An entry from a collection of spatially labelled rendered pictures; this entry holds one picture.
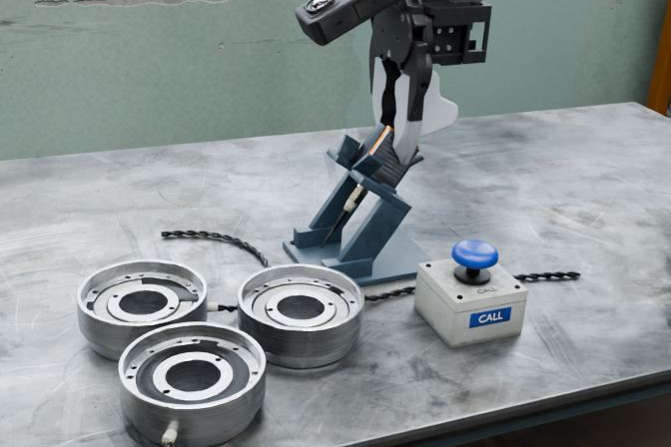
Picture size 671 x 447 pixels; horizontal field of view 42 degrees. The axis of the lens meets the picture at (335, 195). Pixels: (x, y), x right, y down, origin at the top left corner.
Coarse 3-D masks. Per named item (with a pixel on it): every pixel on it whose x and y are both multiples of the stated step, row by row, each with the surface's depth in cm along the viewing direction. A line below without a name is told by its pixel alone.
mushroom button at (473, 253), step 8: (464, 240) 75; (472, 240) 75; (480, 240) 75; (456, 248) 74; (464, 248) 74; (472, 248) 74; (480, 248) 74; (488, 248) 74; (456, 256) 74; (464, 256) 73; (472, 256) 73; (480, 256) 73; (488, 256) 73; (496, 256) 74; (464, 264) 73; (472, 264) 73; (480, 264) 73; (488, 264) 73; (472, 272) 75
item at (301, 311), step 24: (288, 264) 77; (240, 288) 72; (264, 288) 75; (336, 288) 76; (360, 288) 73; (240, 312) 70; (288, 312) 75; (312, 312) 75; (360, 312) 71; (264, 336) 68; (288, 336) 68; (312, 336) 68; (336, 336) 69; (288, 360) 69; (312, 360) 69
